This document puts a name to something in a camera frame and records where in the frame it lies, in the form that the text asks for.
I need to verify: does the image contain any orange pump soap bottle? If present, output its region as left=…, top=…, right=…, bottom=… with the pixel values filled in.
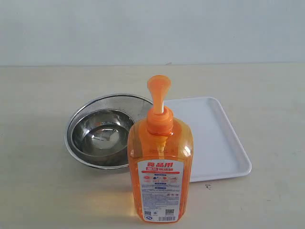
left=127, top=75, right=193, bottom=223

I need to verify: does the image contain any small stainless steel bowl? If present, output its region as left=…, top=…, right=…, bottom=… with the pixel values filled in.
left=71, top=109, right=134, bottom=158

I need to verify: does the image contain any steel mesh strainer basket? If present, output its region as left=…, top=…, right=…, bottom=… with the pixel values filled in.
left=64, top=94, right=153, bottom=170

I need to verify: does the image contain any white plastic tray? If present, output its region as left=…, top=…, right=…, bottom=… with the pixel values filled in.
left=164, top=97, right=252, bottom=182

